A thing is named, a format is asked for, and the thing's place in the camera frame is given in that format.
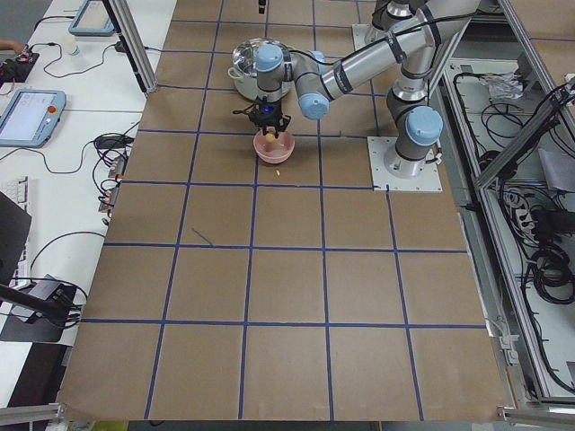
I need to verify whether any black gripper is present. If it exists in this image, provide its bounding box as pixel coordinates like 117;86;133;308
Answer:
247;97;291;136

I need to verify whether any pale green steel pot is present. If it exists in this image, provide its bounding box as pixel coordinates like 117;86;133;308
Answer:
227;38;294;101

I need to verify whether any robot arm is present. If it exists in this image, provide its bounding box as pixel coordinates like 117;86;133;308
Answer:
245;1;479;179

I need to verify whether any white cup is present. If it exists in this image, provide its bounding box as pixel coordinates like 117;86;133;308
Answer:
63;34;80;56

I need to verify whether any aluminium frame post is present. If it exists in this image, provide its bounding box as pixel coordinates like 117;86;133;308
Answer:
102;0;157;95

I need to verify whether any blue teach pendant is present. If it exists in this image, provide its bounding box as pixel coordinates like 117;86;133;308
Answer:
68;0;114;37
1;89;66;148

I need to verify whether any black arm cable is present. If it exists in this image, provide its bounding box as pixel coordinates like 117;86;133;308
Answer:
233;0;477;118

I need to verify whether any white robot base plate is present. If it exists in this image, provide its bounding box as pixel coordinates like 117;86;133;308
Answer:
367;136;443;193

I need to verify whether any black camera on stand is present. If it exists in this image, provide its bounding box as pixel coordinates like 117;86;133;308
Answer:
1;277;84;343

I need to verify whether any pink bowl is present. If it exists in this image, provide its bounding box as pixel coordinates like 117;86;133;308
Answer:
253;131;296;164

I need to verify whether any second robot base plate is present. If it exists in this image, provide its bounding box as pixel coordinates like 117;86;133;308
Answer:
347;24;387;58

